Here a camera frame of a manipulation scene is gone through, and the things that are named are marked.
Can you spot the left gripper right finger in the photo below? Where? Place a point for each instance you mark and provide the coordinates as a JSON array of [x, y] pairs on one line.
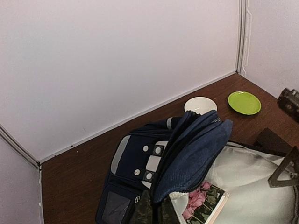
[[167, 213]]

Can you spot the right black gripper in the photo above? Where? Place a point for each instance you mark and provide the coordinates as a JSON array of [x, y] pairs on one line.
[[288, 101]]

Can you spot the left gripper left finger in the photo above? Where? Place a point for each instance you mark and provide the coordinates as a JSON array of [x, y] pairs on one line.
[[143, 213]]

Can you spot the Designer Fate flower book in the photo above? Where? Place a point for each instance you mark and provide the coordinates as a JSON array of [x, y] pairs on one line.
[[205, 204]]

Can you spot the navy blue backpack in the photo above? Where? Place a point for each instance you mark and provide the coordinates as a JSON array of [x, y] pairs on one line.
[[172, 157]]

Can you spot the black pencil case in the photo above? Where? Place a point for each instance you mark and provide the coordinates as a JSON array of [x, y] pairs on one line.
[[272, 143]]

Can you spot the green plate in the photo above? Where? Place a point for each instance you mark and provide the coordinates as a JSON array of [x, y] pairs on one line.
[[244, 103]]

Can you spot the white ceramic bowl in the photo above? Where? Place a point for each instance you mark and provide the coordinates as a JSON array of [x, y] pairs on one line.
[[200, 105]]

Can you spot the left aluminium frame post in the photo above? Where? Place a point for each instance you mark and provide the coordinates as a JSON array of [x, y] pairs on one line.
[[19, 149]]

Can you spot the aluminium frame post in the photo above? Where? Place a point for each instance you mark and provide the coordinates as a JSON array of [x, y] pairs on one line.
[[19, 149], [244, 36]]

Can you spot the right aluminium frame post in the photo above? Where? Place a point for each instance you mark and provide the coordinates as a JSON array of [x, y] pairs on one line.
[[244, 36]]

